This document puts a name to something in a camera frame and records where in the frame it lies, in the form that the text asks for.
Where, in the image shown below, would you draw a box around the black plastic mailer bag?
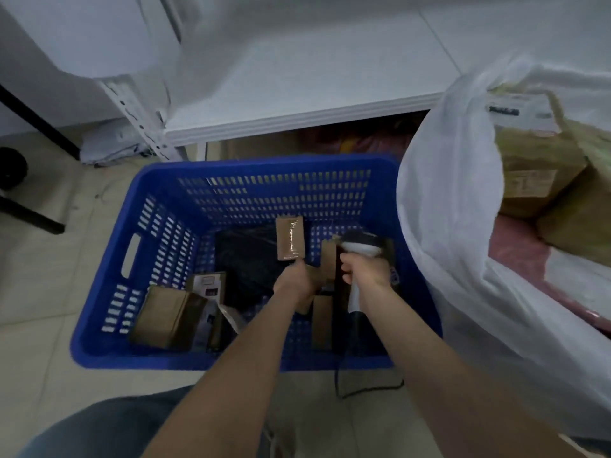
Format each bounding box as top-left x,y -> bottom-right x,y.
214,228 -> 299,310

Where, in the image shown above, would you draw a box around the person's right forearm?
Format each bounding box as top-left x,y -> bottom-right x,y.
360,286 -> 573,458

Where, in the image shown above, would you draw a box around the wooden folding table black legs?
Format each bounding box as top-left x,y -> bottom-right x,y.
0,83 -> 81,236

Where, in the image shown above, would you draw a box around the white paper sign sheet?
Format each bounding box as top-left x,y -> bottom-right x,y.
0,0 -> 163,80

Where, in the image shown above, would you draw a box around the person's left hand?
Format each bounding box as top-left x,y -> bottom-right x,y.
272,258 -> 321,313

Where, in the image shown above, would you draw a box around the white metal shelf rack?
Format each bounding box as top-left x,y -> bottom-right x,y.
97,0 -> 611,163

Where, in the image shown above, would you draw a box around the person's right hand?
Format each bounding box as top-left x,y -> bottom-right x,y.
339,252 -> 395,299

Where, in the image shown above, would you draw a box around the black scanner cable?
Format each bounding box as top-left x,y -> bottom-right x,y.
334,312 -> 405,400

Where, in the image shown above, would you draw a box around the person's left leg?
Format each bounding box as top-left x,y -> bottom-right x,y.
18,385 -> 268,458

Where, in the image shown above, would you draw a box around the grey plastic mailer bag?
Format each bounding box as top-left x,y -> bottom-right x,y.
80,118 -> 151,167

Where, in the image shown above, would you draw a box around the white woven sack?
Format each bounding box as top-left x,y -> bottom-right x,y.
396,54 -> 611,442

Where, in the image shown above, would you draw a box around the grey handheld barcode scanner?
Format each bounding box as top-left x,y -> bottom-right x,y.
334,229 -> 388,316

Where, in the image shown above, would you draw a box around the person's left forearm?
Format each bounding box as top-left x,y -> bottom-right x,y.
143,290 -> 306,458

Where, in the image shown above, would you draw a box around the pink mailer bag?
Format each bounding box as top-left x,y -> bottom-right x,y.
488,214 -> 611,335

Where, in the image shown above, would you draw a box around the blue plastic crate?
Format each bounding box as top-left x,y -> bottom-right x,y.
70,155 -> 442,373

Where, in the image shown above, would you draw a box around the pile of parcels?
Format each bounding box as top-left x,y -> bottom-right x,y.
129,215 -> 397,354

